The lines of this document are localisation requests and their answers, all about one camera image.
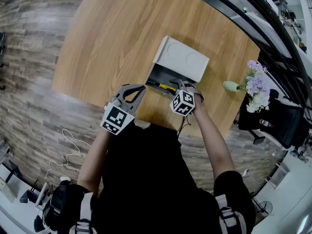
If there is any red white bottle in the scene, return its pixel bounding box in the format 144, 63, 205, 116
258, 118, 273, 128

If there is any person's black clothing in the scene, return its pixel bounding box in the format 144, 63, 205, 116
58, 120, 256, 234

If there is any black office chair with bottle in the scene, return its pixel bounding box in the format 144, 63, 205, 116
237, 89, 310, 150

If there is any purple white flower bouquet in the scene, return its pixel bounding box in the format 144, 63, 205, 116
237, 59, 271, 114

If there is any person's left forearm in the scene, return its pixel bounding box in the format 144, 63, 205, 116
77, 128, 110, 198

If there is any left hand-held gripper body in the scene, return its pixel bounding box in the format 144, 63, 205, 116
100, 96, 136, 136

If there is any grey drawer box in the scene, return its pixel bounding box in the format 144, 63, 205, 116
145, 35, 210, 97

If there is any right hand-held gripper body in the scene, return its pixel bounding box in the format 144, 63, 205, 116
170, 81, 195, 117

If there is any person's right hand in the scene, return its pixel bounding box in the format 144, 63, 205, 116
189, 81, 204, 109

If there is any person's right forearm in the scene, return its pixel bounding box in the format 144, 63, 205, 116
192, 106, 236, 180

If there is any pale green vase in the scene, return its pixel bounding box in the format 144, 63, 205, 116
222, 80, 241, 92

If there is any yellow black screwdriver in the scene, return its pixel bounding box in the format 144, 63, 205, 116
147, 80, 176, 94

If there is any black floor fan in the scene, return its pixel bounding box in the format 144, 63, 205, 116
253, 200, 273, 215

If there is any grey shoulder strap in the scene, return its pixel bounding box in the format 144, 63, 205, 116
214, 195, 247, 234
74, 193, 95, 234

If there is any white floor cable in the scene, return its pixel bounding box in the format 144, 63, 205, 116
45, 128, 92, 190

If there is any black metal railing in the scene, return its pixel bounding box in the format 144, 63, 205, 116
182, 0, 312, 112

